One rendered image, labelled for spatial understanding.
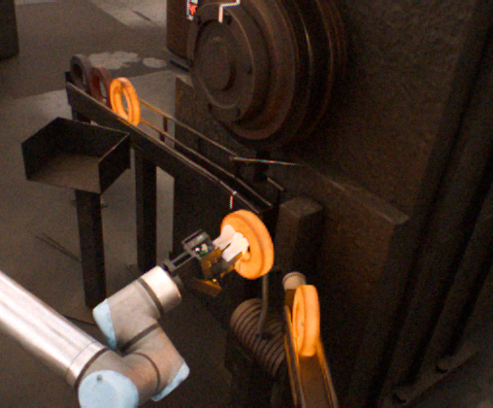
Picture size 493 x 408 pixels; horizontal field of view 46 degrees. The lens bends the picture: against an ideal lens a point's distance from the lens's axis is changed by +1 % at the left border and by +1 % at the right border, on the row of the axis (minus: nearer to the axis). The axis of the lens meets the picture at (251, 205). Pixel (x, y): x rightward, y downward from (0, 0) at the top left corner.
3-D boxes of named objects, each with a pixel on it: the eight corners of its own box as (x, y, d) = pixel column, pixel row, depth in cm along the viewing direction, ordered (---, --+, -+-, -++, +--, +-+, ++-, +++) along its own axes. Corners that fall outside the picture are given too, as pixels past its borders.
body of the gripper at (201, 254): (223, 246, 120) (175, 278, 116) (230, 271, 126) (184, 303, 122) (203, 225, 125) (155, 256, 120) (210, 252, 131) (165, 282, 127)
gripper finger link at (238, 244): (256, 226, 125) (222, 249, 122) (260, 244, 129) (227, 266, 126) (247, 219, 127) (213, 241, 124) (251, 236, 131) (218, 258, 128)
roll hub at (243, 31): (199, 92, 160) (204, -14, 144) (263, 136, 143) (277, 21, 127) (181, 96, 157) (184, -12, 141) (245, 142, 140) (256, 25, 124)
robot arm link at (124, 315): (114, 356, 119) (87, 316, 121) (165, 320, 124) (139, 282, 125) (114, 351, 110) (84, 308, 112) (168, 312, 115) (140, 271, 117)
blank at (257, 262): (232, 198, 134) (219, 202, 132) (277, 227, 124) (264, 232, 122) (230, 255, 142) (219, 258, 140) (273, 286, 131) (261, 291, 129)
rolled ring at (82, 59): (85, 60, 230) (93, 58, 231) (66, 51, 242) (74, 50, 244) (91, 106, 238) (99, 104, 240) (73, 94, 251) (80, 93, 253)
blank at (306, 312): (305, 348, 138) (290, 347, 138) (308, 282, 139) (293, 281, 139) (318, 363, 123) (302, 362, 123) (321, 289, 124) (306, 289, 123)
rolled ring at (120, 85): (105, 83, 221) (113, 81, 223) (117, 130, 225) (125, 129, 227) (123, 75, 206) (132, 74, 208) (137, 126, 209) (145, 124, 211)
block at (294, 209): (296, 258, 171) (308, 190, 157) (314, 275, 166) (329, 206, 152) (268, 272, 165) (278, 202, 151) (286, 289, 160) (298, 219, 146)
